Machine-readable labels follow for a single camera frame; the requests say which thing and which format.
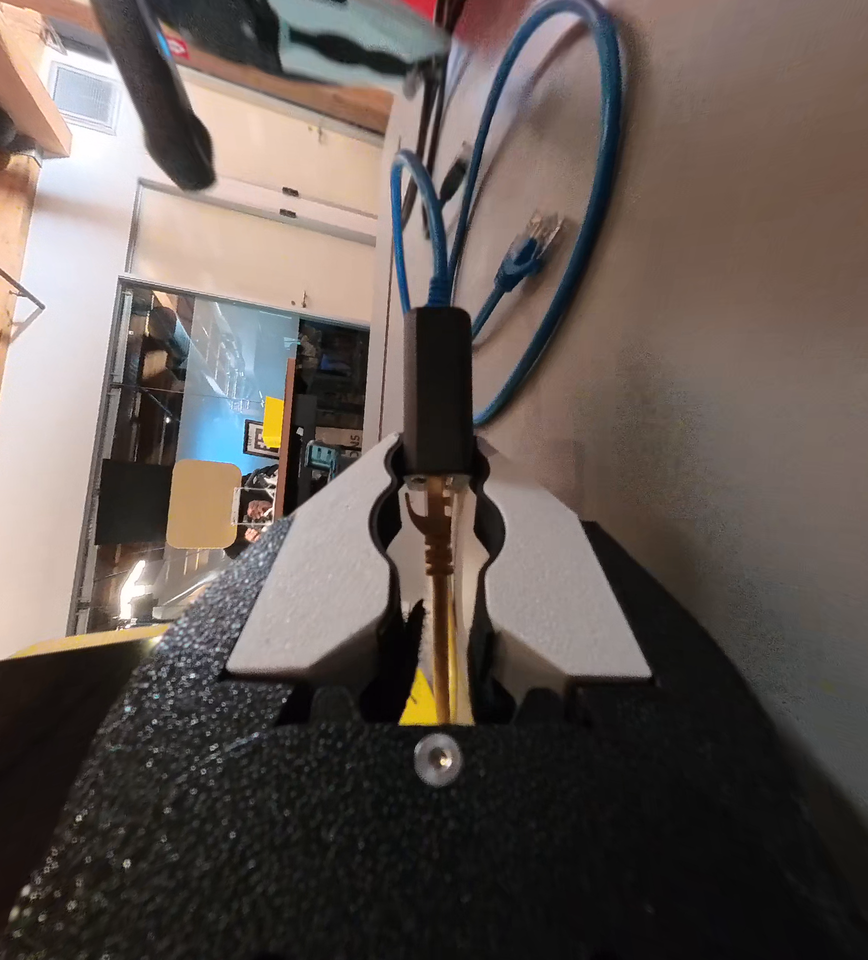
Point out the cream wall cabinet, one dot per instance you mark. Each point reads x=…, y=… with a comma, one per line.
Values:
x=254, y=240

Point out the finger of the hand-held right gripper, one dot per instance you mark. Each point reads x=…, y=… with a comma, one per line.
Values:
x=359, y=19
x=351, y=69

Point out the yellow sign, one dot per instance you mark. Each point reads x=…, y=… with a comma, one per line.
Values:
x=276, y=424

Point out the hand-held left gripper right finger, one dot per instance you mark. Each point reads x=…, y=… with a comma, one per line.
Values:
x=554, y=600

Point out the wooden shelf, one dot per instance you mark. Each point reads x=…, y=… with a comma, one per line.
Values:
x=6, y=60

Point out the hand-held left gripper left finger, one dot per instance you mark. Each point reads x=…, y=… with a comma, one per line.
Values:
x=314, y=600

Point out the black box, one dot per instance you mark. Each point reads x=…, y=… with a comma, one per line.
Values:
x=134, y=502

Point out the white air vent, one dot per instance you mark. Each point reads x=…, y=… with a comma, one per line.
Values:
x=83, y=97

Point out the tan board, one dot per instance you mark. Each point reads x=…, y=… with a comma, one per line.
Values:
x=205, y=506

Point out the glass door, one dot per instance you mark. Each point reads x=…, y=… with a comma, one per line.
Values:
x=216, y=360

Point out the black network adapter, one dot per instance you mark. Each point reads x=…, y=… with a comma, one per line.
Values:
x=438, y=390

